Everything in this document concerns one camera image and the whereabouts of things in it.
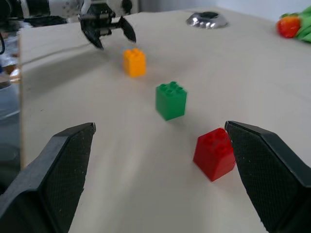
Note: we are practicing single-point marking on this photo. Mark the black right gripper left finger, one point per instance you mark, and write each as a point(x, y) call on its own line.
point(48, 184)

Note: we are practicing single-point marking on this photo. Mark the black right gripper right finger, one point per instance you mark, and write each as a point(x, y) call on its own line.
point(272, 179)

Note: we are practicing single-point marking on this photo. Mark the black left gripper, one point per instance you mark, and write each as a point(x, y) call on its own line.
point(96, 20)

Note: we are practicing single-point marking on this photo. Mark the red toy brick cube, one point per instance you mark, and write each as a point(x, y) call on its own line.
point(211, 155)

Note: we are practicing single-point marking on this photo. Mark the orange toy brick cube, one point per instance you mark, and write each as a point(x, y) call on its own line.
point(134, 63)

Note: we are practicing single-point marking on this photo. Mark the green toy brick cube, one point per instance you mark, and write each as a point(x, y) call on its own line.
point(170, 104)

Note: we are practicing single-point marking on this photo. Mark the silver metal bowl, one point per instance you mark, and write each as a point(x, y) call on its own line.
point(206, 20)

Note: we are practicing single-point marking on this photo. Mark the red toy strawberry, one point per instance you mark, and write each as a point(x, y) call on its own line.
point(288, 26)

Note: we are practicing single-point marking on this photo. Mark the green cloth toy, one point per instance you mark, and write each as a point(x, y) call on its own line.
point(306, 29)

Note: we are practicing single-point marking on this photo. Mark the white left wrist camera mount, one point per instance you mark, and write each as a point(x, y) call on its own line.
point(70, 9)

